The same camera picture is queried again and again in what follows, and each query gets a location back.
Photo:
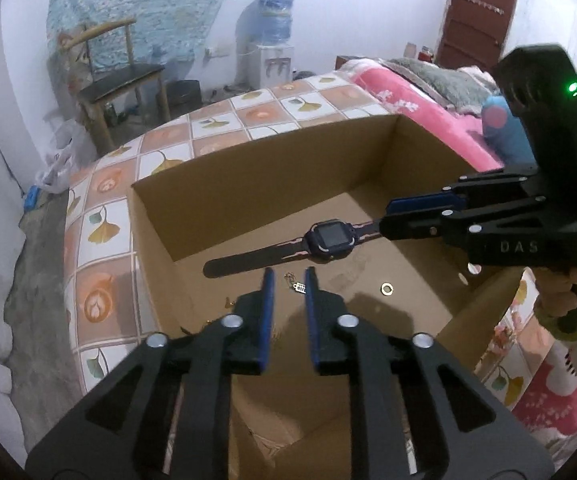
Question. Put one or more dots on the brown wooden door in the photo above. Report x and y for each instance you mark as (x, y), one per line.
(473, 20)

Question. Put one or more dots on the wooden chair with dark seat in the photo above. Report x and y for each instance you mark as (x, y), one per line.
(118, 80)

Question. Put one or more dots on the brown wooden cabinet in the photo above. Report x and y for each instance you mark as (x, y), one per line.
(348, 61)

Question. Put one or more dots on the black bin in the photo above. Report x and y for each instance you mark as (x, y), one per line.
(182, 97)

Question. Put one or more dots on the blue patterned wall cloth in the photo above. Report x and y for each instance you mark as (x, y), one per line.
(168, 5)

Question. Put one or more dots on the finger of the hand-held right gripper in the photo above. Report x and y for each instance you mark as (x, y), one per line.
(418, 205)
(408, 227)

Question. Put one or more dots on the small gold earring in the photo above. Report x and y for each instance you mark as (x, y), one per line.
(226, 302)

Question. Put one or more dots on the white water dispenser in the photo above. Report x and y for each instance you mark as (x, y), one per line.
(263, 67)

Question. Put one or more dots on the brown cardboard box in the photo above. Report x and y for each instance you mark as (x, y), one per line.
(178, 220)

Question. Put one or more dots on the person's right hand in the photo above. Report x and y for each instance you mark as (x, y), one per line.
(549, 295)

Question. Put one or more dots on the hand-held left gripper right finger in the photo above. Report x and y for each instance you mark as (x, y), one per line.
(311, 305)

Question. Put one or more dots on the small silver charm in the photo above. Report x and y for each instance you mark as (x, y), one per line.
(299, 287)

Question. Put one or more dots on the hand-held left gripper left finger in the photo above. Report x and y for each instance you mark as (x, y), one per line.
(267, 305)

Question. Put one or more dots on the grey fluffy blanket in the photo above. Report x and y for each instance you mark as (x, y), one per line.
(438, 80)

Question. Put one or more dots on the red can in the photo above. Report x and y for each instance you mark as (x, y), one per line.
(425, 54)

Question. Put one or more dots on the blue plush toy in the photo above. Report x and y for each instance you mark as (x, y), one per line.
(510, 140)

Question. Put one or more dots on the black smart watch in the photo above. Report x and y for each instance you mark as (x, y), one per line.
(328, 237)

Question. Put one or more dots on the pink floral blanket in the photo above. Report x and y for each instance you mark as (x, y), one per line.
(418, 105)

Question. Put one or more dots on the tile-patterned leaf print sheet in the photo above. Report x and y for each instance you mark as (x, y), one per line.
(103, 230)

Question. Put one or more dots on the small blue packet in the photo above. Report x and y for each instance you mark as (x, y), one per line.
(31, 197)

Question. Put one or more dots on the white plastic bags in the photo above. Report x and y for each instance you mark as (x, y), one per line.
(63, 160)

